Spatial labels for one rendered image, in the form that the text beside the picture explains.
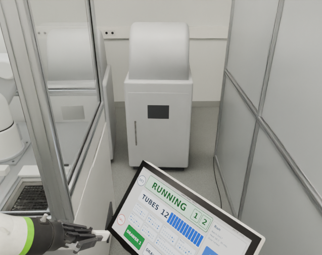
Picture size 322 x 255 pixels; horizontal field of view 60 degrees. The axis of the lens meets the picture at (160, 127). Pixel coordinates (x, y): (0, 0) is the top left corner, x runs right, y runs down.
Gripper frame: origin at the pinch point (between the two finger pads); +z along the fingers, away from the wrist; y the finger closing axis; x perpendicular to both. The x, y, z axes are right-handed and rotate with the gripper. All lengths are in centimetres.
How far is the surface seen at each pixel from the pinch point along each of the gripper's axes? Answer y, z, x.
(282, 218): -26, 98, -27
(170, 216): -9.7, 17.5, -13.8
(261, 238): -38.4, 17.7, -25.0
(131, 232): 1.6, 17.4, -0.2
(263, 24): 31, 84, -127
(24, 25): 27, -38, -47
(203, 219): -20.9, 17.6, -19.8
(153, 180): 3.8, 17.6, -20.6
